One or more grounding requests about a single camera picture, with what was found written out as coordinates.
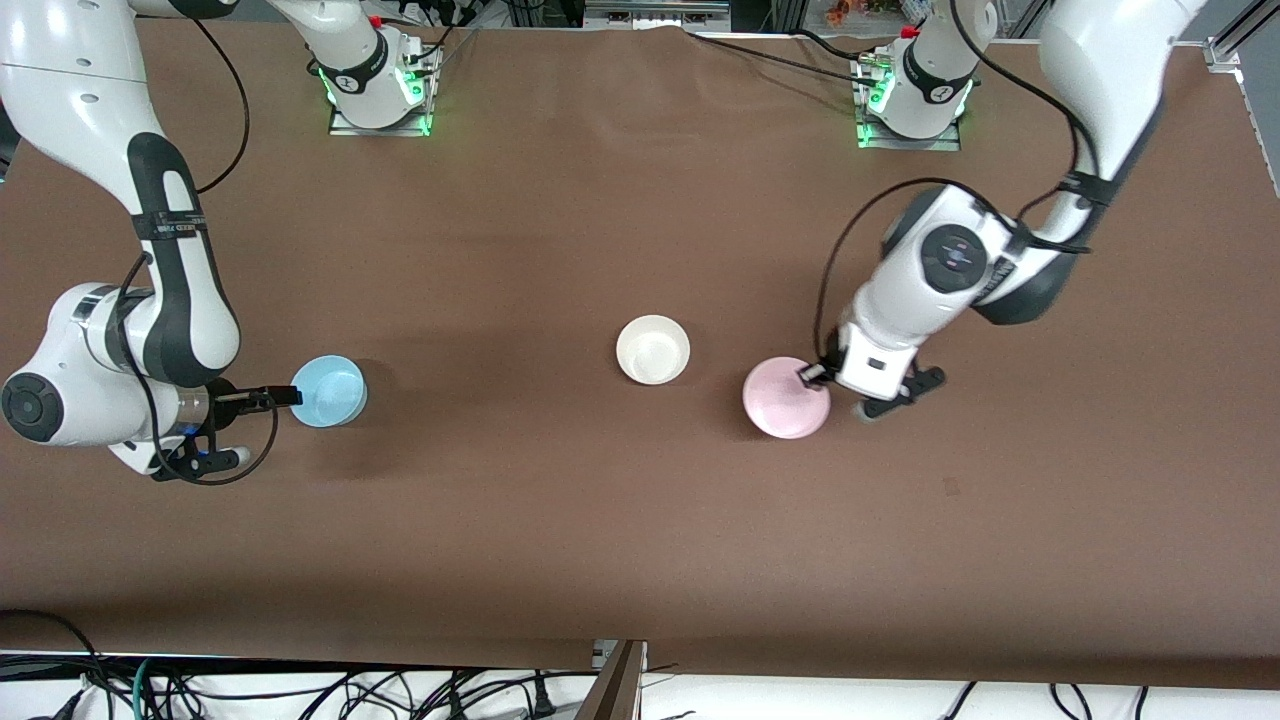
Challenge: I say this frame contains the pink bowl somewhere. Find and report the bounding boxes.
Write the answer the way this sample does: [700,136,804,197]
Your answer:
[742,356,832,440]

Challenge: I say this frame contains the blue bowl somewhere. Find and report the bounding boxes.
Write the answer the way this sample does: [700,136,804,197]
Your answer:
[290,355,369,429]

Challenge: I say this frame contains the white bowl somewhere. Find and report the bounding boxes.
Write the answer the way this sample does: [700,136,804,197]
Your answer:
[615,314,692,386]

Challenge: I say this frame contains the brown table beam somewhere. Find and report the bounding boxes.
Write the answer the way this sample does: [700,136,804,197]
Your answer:
[575,640,646,720]

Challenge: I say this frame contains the grey power strip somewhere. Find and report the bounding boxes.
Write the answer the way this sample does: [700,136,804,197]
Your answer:
[583,0,733,25]

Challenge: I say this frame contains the thick black floor cable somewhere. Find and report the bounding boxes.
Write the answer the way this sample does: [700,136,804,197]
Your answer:
[0,608,111,720]

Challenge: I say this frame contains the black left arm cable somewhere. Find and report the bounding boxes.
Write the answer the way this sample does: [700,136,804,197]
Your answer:
[815,0,1111,373]

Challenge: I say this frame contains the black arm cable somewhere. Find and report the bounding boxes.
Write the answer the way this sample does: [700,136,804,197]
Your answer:
[115,15,281,488]
[815,0,1111,373]

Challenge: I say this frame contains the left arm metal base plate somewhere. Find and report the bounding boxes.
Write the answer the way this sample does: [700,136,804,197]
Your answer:
[852,55,966,153]

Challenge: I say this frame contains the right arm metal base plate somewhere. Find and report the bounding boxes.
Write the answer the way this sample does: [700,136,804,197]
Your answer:
[328,45,441,138]

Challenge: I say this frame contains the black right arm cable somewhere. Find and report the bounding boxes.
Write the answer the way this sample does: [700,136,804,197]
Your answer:
[115,15,281,488]

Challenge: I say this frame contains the long black base cable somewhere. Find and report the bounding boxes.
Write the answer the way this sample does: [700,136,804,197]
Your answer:
[683,30,881,86]

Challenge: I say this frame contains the short black base cable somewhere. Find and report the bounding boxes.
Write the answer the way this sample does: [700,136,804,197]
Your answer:
[795,27,886,63]

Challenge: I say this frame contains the black cable at right base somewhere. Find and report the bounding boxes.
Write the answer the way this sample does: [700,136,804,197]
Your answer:
[400,25,481,66]

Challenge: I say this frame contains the aluminium frame profile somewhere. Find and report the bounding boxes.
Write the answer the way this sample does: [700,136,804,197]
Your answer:
[1203,0,1280,196]

